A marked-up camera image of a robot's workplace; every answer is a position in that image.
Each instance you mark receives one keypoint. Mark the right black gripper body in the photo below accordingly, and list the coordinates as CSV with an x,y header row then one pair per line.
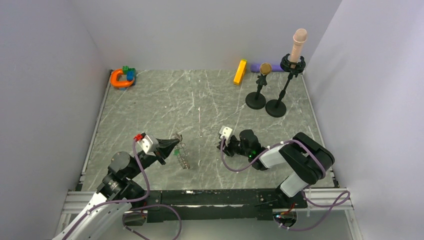
x,y
235,146

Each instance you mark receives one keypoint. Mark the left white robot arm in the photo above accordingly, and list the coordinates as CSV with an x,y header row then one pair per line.
x,y
124,191

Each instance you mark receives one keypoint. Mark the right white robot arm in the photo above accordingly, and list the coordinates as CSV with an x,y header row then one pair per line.
x,y
308,159

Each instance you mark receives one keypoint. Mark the short black microphone stand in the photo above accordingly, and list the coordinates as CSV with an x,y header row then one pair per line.
x,y
256,100

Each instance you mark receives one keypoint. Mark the tall black microphone stand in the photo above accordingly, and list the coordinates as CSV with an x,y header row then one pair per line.
x,y
275,107

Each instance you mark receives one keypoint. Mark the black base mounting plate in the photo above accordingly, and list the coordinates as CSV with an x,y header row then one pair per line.
x,y
158,213

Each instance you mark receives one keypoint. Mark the yellow toy block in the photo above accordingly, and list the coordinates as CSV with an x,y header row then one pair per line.
x,y
240,72

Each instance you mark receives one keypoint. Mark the purple cylinder toy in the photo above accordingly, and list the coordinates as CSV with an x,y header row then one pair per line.
x,y
256,68

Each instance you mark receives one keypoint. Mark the blue toy block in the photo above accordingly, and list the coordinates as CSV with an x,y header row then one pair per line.
x,y
130,76

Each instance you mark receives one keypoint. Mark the green toy block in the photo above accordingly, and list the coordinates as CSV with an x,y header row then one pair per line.
x,y
128,70

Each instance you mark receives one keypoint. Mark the pink microphone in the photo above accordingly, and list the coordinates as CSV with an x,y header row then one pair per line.
x,y
299,39

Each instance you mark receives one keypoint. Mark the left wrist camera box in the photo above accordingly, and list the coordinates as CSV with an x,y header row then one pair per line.
x,y
148,143

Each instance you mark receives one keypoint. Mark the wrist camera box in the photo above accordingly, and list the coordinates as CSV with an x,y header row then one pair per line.
x,y
225,132
148,143

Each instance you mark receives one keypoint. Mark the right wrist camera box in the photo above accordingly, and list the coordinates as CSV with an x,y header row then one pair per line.
x,y
225,132

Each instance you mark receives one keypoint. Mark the orange ring toy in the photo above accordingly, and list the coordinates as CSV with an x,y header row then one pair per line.
x,y
119,80

